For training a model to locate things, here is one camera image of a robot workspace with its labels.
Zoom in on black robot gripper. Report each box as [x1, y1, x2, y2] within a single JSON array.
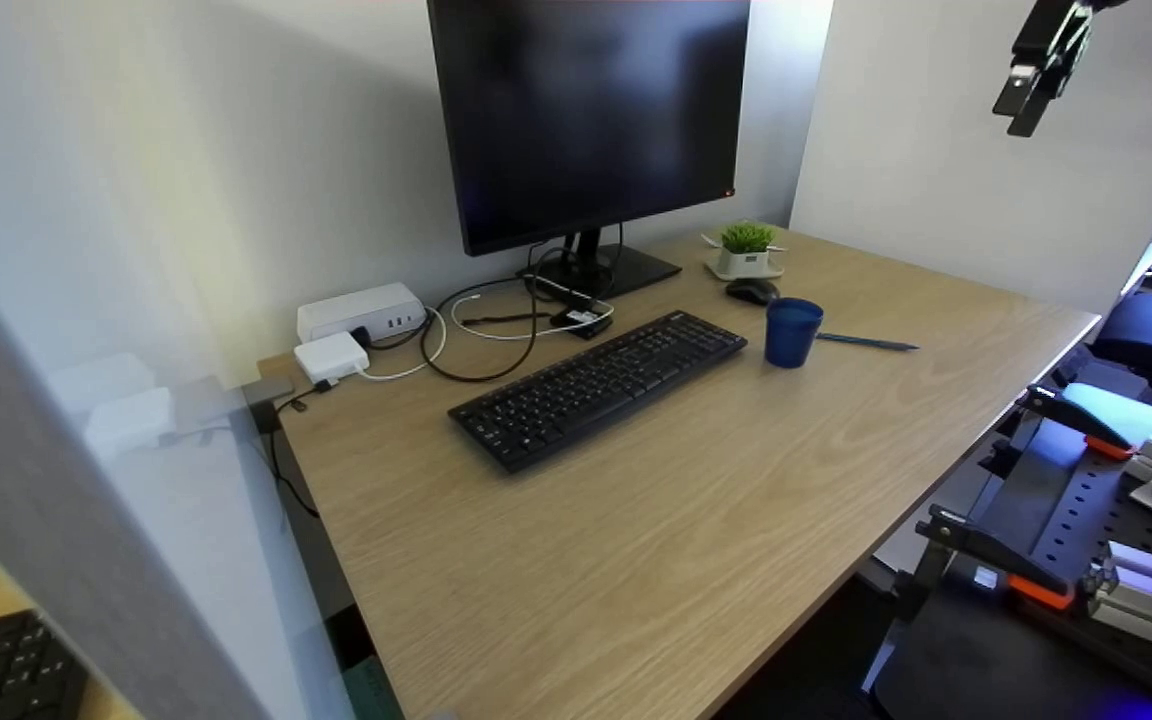
[[992, 0, 1127, 141]]

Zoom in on blue pen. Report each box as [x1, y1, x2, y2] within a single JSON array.
[[810, 328, 918, 355]]

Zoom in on dark blue cup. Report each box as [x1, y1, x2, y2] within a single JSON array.
[[759, 297, 829, 372]]

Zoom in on small green plant white pot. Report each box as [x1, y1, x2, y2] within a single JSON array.
[[702, 220, 785, 284]]

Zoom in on black computer mouse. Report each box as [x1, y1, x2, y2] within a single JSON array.
[[722, 272, 785, 307]]

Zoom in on black perforated plate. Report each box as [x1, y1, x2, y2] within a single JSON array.
[[972, 413, 1141, 591]]

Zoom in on black monitor stand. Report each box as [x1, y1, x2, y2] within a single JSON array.
[[520, 229, 682, 305]]

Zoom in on black computer monitor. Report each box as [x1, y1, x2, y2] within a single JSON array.
[[423, 0, 751, 258]]

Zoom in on small black dongle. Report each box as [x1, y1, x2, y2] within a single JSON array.
[[545, 298, 616, 339]]

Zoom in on black computer keyboard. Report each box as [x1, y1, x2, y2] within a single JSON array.
[[442, 307, 751, 477]]

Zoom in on white power strip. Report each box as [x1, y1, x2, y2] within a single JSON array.
[[293, 278, 427, 346]]

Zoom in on small white adapter box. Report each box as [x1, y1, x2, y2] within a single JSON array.
[[293, 328, 377, 391]]

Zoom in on grey partition panel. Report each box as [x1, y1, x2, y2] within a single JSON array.
[[0, 224, 271, 720]]

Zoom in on black keyboard on neighbour desk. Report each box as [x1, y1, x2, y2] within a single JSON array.
[[0, 609, 92, 720]]

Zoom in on black orange-handled clamp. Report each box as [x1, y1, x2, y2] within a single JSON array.
[[1014, 380, 1141, 469], [913, 505, 1083, 614]]

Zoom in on black looped cable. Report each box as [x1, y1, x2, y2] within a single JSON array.
[[415, 272, 546, 387]]

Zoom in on white cable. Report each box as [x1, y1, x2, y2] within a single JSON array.
[[355, 284, 539, 387]]

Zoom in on grey desk clamp bracket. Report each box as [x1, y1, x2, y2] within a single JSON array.
[[237, 376, 299, 434]]

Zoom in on black hanging cable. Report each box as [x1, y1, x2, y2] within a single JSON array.
[[261, 394, 326, 523]]

